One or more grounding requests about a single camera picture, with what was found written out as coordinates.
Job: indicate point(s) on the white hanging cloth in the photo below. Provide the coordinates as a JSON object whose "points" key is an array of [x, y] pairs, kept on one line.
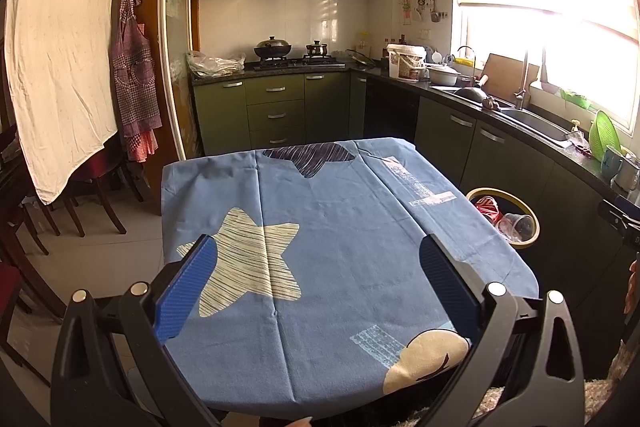
{"points": [[60, 57]]}

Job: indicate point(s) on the clear plastic bag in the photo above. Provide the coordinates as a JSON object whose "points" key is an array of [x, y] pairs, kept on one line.
{"points": [[212, 64]]}

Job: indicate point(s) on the small dark cooking pot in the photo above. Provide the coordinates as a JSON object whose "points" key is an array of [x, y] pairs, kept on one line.
{"points": [[317, 48]]}

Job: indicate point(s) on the clear plastic cup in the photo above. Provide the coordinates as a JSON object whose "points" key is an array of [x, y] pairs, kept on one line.
{"points": [[517, 227]]}

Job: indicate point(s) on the glass sliding door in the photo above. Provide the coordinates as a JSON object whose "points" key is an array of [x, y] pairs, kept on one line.
{"points": [[177, 32]]}

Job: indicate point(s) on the glass pot lid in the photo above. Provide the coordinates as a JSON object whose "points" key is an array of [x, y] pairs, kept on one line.
{"points": [[361, 58]]}

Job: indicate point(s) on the white plastic bucket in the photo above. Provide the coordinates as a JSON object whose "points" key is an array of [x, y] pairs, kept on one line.
{"points": [[405, 62]]}

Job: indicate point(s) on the long green base cabinet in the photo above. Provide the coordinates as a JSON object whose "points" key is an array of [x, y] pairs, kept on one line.
{"points": [[495, 152]]}

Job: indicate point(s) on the blue star-print tablecloth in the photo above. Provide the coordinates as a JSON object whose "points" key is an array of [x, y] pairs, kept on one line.
{"points": [[350, 257]]}

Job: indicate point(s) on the dark wooden chair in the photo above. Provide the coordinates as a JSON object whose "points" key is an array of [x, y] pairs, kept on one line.
{"points": [[107, 202]]}

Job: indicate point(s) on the black frying pan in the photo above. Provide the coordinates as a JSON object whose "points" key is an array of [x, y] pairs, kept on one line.
{"points": [[470, 94]]}

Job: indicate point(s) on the black bin with yellow rim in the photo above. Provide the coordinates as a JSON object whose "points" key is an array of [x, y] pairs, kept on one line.
{"points": [[510, 206]]}

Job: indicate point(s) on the black kitchen countertop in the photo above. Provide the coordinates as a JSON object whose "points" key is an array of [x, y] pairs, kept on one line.
{"points": [[440, 92]]}

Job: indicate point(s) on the red soda can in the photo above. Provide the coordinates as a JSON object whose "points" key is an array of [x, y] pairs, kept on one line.
{"points": [[487, 209]]}

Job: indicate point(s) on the green plastic colander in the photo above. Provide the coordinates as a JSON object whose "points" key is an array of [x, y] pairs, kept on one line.
{"points": [[604, 134]]}

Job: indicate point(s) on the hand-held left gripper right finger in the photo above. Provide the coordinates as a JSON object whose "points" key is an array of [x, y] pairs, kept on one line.
{"points": [[447, 282]]}

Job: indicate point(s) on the person's right hand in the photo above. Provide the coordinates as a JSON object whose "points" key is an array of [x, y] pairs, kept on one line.
{"points": [[631, 287]]}

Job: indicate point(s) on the checked purple apron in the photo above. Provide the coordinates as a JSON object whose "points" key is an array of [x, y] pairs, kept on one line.
{"points": [[135, 77]]}

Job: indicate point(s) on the green base cabinet with drawers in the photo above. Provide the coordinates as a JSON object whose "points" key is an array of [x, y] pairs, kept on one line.
{"points": [[220, 114]]}

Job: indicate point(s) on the steel kitchen faucet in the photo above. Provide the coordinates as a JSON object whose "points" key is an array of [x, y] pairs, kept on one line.
{"points": [[522, 94]]}

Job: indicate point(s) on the green rag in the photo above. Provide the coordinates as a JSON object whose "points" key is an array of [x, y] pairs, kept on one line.
{"points": [[575, 99]]}

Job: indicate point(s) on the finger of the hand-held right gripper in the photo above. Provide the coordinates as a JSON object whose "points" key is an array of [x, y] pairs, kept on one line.
{"points": [[620, 219]]}

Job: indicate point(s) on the steel kitchen sink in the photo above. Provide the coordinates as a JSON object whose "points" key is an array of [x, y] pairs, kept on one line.
{"points": [[537, 124]]}

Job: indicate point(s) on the wall utensil rack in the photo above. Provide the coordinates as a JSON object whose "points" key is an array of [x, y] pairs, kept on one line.
{"points": [[425, 4]]}

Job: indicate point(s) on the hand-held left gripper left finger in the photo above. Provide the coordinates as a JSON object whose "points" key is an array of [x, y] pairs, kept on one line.
{"points": [[185, 292]]}

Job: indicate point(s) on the white enamel pot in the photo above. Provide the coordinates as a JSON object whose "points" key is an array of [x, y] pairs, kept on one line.
{"points": [[442, 76]]}

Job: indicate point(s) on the teal mug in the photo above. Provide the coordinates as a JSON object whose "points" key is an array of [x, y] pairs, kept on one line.
{"points": [[612, 164]]}

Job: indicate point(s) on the wooden cutting board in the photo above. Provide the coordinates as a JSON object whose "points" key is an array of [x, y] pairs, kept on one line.
{"points": [[502, 74]]}

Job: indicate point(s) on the black gas stove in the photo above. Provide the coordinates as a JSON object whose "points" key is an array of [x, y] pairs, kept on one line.
{"points": [[297, 63]]}

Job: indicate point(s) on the metal cup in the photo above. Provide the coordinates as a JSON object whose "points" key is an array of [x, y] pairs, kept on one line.
{"points": [[629, 174]]}

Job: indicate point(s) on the black wok with lid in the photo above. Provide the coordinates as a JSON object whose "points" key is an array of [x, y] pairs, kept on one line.
{"points": [[272, 48]]}

